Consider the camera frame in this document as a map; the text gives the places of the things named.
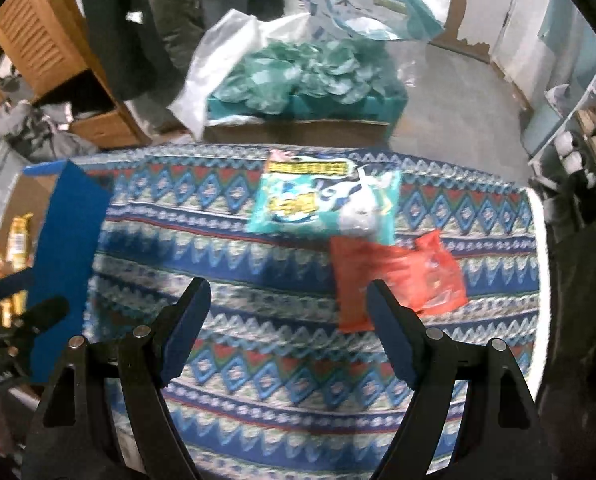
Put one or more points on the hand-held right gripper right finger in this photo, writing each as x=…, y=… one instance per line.
x=395, y=342

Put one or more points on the white shoe rack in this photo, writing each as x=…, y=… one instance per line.
x=573, y=160

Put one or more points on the olive hanging jacket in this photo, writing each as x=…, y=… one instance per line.
x=177, y=5

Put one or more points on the dark hanging coat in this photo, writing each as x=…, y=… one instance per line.
x=122, y=35

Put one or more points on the white shoes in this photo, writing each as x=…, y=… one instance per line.
x=568, y=152

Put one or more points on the grey clothes pile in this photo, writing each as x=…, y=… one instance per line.
x=37, y=130

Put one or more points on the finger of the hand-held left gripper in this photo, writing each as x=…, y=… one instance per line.
x=45, y=312
x=12, y=285

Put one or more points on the red plastic bag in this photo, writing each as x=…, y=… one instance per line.
x=378, y=270

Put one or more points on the white plastic bag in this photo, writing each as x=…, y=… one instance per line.
x=217, y=60

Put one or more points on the cardboard box blue flap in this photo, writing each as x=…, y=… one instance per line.
x=67, y=260

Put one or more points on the pile of teal packets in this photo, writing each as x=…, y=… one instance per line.
x=303, y=70

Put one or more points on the beige shoes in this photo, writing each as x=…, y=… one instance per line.
x=595, y=132

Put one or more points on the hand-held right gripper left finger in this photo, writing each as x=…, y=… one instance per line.
x=182, y=332

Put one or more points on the large blue-white plastic bag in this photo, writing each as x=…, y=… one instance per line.
x=368, y=0

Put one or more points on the teal snack bag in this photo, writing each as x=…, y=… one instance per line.
x=323, y=200

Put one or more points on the blue patterned blanket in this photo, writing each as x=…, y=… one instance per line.
x=258, y=380

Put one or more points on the wooden louvered cabinet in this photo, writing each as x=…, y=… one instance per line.
x=32, y=40

